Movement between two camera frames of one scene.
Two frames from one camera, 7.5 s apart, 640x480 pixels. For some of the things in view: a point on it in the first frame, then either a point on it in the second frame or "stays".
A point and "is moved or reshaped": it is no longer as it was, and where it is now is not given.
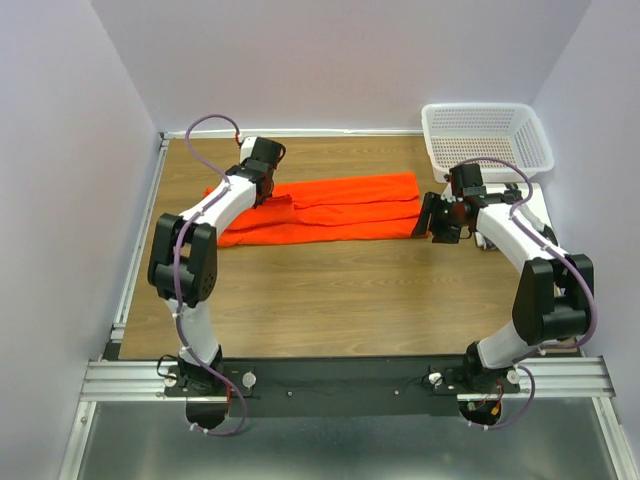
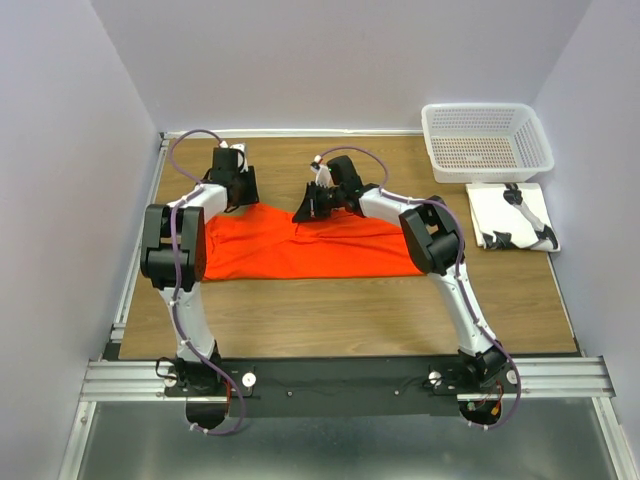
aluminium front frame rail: x=567 y=377 stays
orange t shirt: x=356 y=209 is moved or reshaped
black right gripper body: x=443 y=220 to x=321 y=201
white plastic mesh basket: x=462 y=132 stays
